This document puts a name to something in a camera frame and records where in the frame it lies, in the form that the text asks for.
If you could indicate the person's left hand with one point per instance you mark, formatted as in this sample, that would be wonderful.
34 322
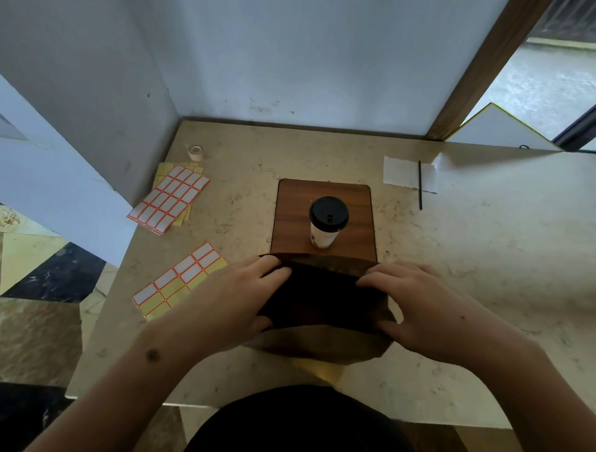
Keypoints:
223 307

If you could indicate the person's right hand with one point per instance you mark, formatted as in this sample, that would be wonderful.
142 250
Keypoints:
442 321

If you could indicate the person's left middle finger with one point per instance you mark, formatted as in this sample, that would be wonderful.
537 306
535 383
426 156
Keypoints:
260 264

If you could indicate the person's right middle finger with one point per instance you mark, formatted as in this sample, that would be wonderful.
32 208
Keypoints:
400 267

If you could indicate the person's right thumb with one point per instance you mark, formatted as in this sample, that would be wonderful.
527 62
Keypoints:
393 331

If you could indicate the person's left thumb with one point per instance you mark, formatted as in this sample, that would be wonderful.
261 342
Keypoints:
263 325

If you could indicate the brown paper bag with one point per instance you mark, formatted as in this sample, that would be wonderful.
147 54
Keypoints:
326 302

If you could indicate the person's left forearm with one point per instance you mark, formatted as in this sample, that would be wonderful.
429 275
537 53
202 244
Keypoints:
116 396

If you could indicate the person's right forearm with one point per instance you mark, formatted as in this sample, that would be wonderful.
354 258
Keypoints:
549 400

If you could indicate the brown wooden board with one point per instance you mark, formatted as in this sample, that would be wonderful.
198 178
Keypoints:
293 219

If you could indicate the partly used red-bordered label sheet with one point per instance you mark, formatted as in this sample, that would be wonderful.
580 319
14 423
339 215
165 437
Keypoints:
179 279

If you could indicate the thin black straw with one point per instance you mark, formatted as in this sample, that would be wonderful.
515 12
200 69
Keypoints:
420 186

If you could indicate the white cup with black lid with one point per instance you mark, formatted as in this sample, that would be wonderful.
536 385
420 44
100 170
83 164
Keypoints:
328 216

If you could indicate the white paper sheet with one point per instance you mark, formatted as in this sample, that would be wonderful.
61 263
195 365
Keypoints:
399 172

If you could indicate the person's black shirt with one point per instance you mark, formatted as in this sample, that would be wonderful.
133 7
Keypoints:
298 423

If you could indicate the full red-bordered label sheet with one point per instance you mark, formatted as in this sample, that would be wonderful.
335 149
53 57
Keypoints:
170 198

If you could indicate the small clear tape roll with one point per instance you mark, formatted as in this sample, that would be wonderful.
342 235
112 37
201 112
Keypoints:
195 153

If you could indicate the yellow backing sheet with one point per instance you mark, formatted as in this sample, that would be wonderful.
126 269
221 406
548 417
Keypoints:
162 169

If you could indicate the white board with yellow edge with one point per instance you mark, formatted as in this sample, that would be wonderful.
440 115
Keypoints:
498 130

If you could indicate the dark metal door frame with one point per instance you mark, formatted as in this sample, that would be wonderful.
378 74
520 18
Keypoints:
577 130

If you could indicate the brown wooden post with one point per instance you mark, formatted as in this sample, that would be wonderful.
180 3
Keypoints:
489 60

